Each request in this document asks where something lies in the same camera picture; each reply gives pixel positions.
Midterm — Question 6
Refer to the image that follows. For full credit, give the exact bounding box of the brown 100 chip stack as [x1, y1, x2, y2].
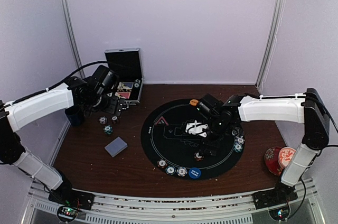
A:
[111, 116, 119, 124]

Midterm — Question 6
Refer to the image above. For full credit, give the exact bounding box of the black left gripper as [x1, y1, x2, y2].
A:
[86, 90, 125, 116]

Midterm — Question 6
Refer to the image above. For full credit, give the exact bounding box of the front aluminium rail base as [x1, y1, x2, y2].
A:
[18, 179, 328, 223]

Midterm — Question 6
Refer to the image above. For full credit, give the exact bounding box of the round black poker mat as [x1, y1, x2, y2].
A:
[140, 99, 245, 180]

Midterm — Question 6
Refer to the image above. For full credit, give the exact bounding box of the aluminium poker case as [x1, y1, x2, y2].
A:
[105, 48, 143, 105]

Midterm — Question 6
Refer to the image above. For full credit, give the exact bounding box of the grey playing card deck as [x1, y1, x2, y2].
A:
[105, 137, 128, 157]

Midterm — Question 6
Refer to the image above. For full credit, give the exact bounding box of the green chip stack in case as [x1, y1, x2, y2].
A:
[133, 79, 141, 89]

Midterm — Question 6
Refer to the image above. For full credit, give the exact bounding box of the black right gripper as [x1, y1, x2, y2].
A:
[198, 116, 232, 156]

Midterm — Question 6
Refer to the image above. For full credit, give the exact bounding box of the red triangular all-in marker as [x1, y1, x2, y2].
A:
[155, 116, 168, 126]

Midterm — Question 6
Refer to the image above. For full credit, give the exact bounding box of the black white dealer button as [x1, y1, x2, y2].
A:
[231, 127, 243, 137]

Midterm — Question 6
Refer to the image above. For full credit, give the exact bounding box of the orange big blind button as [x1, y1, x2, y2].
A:
[190, 99, 199, 106]

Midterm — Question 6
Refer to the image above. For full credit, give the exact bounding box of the left metal frame post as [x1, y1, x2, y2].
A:
[60, 0, 82, 68]

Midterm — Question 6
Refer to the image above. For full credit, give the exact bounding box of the dark blue mug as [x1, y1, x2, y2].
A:
[64, 106, 85, 126]

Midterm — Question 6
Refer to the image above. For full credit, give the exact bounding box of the blue small blind button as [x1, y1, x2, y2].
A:
[188, 167, 201, 179]

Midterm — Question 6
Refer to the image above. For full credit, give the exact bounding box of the blue card deck in case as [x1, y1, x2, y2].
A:
[118, 82, 134, 89]

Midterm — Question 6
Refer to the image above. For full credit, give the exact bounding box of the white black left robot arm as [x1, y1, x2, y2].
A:
[1, 61, 120, 205]

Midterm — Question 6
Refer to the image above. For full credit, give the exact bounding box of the red card deck in case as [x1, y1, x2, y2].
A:
[115, 92, 131, 99]

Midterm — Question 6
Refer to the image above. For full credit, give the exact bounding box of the red floral plate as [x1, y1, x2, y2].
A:
[264, 147, 284, 176]

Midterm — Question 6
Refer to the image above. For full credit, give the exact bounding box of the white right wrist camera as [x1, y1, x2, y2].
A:
[185, 120, 209, 137]

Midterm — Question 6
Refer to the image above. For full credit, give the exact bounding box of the metal frame post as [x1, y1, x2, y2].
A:
[256, 0, 285, 91]
[60, 0, 82, 68]

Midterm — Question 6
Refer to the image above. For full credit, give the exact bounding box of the green blue 50 chip stack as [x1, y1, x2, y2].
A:
[104, 125, 114, 135]

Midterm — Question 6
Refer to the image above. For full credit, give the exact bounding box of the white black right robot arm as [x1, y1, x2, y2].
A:
[194, 88, 330, 204]

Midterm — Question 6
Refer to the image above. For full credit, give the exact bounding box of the right metal frame post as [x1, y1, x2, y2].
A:
[256, 0, 285, 91]

